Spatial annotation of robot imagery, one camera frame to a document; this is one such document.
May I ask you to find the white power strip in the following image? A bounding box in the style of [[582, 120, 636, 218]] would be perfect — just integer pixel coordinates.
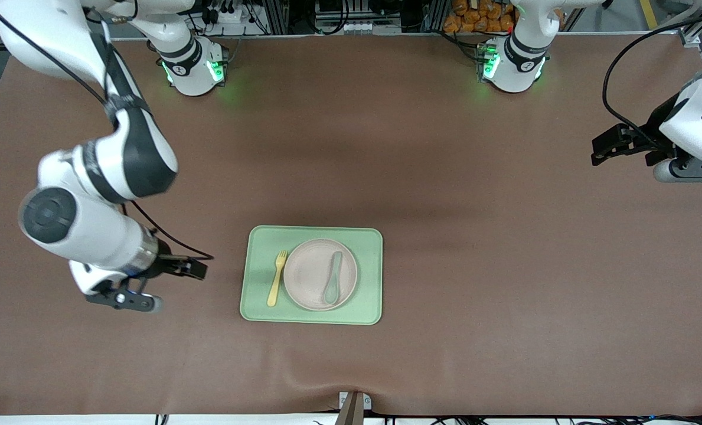
[[206, 5, 251, 25]]

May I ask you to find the yellow plastic fork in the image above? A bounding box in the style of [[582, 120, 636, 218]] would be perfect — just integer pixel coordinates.
[[267, 250, 289, 308]]

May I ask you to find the white connector block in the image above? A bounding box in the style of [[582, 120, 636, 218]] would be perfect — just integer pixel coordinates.
[[321, 21, 376, 34]]

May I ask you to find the aluminium frame post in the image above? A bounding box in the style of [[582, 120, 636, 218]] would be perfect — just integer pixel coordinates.
[[678, 13, 702, 48]]

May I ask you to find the metal table clamp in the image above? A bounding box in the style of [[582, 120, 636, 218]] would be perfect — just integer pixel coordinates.
[[339, 391, 373, 425]]

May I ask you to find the light green plastic spoon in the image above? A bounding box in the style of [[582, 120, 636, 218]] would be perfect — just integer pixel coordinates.
[[324, 251, 344, 306]]

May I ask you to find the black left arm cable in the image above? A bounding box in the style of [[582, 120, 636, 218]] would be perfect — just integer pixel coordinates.
[[601, 12, 702, 133]]

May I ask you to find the brown table cover mat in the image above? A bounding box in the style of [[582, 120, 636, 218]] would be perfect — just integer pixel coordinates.
[[0, 34, 702, 417]]

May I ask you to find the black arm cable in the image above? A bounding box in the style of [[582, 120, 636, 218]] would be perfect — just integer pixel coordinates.
[[601, 12, 702, 133], [0, 0, 214, 261]]

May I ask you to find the light green rectangular tray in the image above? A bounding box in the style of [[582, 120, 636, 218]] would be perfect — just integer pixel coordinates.
[[240, 225, 384, 326]]

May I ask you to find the round beige plate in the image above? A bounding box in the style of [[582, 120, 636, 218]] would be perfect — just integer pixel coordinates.
[[283, 238, 358, 312]]

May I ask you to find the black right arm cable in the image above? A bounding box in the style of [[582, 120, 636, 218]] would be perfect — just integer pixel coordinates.
[[0, 0, 214, 261]]

